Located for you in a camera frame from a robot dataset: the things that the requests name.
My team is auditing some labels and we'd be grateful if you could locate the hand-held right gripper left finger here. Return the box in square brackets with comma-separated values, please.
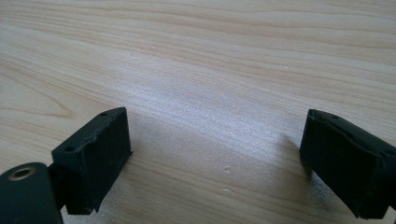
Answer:
[48, 106, 134, 217]

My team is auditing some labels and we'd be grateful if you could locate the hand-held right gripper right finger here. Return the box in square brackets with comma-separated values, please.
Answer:
[299, 108, 396, 219]

